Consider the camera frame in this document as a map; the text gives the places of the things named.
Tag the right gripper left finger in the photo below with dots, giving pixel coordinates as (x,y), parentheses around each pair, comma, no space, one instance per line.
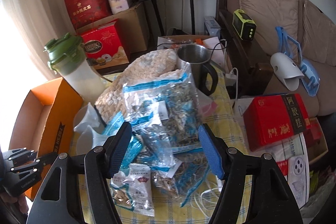
(102,163)

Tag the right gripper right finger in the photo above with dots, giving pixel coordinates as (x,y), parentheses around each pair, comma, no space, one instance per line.
(229,165)

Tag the bag of white puffed snacks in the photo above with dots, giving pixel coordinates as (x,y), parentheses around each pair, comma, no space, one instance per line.
(146,67)

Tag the blue-printed bag of dried herbs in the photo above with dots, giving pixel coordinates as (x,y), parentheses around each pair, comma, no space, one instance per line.
(190,170)

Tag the white plastic cup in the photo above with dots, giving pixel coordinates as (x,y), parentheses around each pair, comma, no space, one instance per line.
(88,116)
(88,140)

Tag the small white teal snack packet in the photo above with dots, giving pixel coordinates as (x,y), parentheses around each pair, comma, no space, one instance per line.
(131,189)

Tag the yellow plaid tablecloth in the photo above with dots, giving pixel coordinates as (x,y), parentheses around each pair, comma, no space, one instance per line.
(223,124)

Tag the orange cardboard box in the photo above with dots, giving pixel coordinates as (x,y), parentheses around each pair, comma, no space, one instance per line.
(45,121)

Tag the red gift box black label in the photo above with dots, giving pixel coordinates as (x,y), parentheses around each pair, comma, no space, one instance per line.
(271,119)

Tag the pink hawthorn candy packet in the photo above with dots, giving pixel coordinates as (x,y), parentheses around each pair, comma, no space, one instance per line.
(206,105)

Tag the large blue-printed herb bag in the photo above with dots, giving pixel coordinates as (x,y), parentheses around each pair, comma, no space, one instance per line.
(163,113)

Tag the white power adapter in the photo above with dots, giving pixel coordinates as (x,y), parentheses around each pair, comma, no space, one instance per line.
(231,82)

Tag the white curved massager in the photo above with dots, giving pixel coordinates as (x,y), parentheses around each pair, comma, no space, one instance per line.
(286,70)

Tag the green lid shaker bottle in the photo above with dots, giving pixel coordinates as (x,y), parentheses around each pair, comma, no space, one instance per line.
(67,58)

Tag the red Ferrero chocolate box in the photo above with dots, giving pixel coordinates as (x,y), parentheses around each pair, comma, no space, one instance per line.
(104,46)

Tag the open box of clutter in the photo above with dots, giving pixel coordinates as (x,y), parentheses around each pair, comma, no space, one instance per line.
(215,48)

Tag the brown sofa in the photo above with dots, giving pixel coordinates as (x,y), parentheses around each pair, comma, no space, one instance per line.
(256,73)

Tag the small blue white box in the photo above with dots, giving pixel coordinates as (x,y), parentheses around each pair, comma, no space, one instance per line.
(211,27)

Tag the green black radio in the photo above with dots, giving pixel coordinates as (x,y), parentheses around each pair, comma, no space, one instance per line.
(244,25)

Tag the brown cardboard carton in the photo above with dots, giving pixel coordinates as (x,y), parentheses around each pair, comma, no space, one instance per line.
(133,26)

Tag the beige cushion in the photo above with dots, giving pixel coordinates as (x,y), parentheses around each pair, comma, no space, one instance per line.
(318,35)
(269,14)

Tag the red tea gift bag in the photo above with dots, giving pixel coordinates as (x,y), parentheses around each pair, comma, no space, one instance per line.
(83,12)

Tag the beige back cushion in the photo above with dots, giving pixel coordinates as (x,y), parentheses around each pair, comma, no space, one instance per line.
(269,14)

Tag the steel mug black handle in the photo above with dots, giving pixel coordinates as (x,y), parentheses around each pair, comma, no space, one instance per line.
(204,74)

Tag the blue plastic frame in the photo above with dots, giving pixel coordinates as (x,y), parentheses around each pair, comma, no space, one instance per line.
(292,48)

